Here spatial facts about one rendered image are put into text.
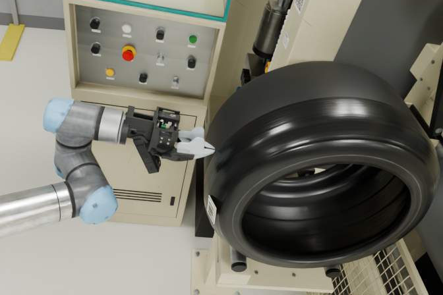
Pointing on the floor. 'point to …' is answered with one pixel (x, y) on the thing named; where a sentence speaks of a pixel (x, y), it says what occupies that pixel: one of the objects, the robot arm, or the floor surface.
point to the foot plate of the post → (197, 264)
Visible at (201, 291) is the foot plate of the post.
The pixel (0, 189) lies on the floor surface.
